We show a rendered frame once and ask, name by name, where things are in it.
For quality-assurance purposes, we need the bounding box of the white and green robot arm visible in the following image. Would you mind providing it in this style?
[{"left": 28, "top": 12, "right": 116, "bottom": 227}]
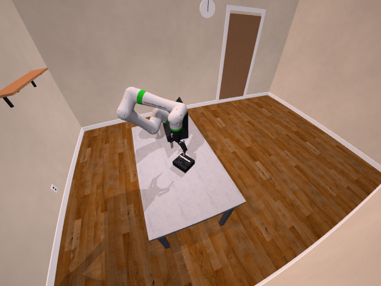
[{"left": 117, "top": 87, "right": 187, "bottom": 136}]

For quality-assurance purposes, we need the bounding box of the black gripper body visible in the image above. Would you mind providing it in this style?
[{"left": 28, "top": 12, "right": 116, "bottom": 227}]
[{"left": 172, "top": 135, "right": 181, "bottom": 143}]

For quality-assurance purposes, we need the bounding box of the black lighting desk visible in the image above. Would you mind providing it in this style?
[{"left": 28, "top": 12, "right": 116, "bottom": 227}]
[{"left": 172, "top": 153, "right": 195, "bottom": 173}]

